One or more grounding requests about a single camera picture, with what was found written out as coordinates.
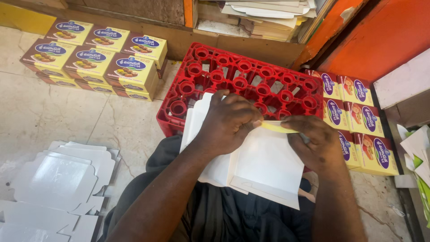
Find stack of yellow brown boxes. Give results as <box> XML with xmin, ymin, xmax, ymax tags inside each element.
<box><xmin>19</xmin><ymin>18</ymin><xmax>168</xmax><ymax>102</ymax></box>

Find heap of green white sheets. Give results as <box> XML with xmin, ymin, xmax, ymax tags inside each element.
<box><xmin>396</xmin><ymin>124</ymin><xmax>430</xmax><ymax>231</ymax></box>

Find white carton yellow flap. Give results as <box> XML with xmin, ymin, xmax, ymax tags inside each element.
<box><xmin>226</xmin><ymin>120</ymin><xmax>305</xmax><ymax>211</ymax></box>

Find stack of yellow red boxes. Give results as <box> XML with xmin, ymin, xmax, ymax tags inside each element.
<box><xmin>301</xmin><ymin>68</ymin><xmax>400</xmax><ymax>177</ymax></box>

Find shelf with paper stacks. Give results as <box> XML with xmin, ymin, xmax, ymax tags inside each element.
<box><xmin>194</xmin><ymin>0</ymin><xmax>336</xmax><ymax>43</ymax></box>

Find red plastic bottle crate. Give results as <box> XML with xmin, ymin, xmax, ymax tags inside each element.
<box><xmin>156</xmin><ymin>42</ymin><xmax>325</xmax><ymax>138</ymax></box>

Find person's black clothing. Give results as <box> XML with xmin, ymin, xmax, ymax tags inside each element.
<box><xmin>97</xmin><ymin>134</ymin><xmax>317</xmax><ymax>242</ymax></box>

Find small white paper piece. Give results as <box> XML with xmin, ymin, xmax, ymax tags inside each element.
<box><xmin>394</xmin><ymin>174</ymin><xmax>418</xmax><ymax>189</ymax></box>

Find large pile flat white cartons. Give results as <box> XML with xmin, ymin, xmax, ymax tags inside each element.
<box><xmin>0</xmin><ymin>140</ymin><xmax>122</xmax><ymax>242</ymax></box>

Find white cardboard box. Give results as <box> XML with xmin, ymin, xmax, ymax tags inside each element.
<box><xmin>373</xmin><ymin>48</ymin><xmax>430</xmax><ymax>129</ymax></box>

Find person's left hand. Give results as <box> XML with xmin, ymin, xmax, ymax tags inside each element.
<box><xmin>195</xmin><ymin>89</ymin><xmax>264</xmax><ymax>156</ymax></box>

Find clear plastic scrap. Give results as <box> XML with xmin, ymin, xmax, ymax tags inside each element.
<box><xmin>389</xmin><ymin>204</ymin><xmax>406</xmax><ymax>218</ymax></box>

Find person's right hand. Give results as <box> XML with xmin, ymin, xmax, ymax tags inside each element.
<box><xmin>280</xmin><ymin>116</ymin><xmax>347</xmax><ymax>176</ymax></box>

